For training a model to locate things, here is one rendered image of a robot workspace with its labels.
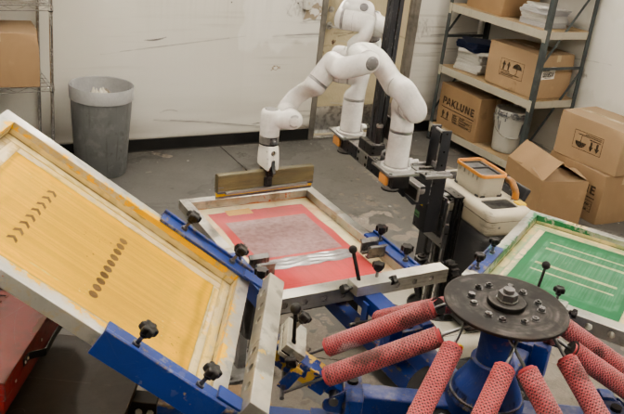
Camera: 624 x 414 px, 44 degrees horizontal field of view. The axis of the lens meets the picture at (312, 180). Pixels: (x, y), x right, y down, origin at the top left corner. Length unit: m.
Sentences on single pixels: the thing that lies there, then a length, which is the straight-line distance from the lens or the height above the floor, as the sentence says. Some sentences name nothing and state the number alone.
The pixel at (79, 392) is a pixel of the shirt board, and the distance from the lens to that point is 2.07.
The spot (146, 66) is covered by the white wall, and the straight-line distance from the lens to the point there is 6.12.
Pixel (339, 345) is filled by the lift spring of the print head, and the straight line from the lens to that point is 1.98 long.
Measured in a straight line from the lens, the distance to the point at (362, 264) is 2.73.
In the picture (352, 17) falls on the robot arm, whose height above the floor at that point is 1.68.
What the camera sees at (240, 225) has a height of 0.95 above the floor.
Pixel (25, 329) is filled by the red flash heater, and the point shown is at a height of 1.10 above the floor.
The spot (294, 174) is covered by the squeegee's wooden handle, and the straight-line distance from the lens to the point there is 2.99.
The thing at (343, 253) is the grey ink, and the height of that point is 0.96.
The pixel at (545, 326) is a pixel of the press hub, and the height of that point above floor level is 1.31.
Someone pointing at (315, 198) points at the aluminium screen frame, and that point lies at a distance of 3.14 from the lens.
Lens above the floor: 2.21
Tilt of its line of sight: 22 degrees down
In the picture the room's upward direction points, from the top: 7 degrees clockwise
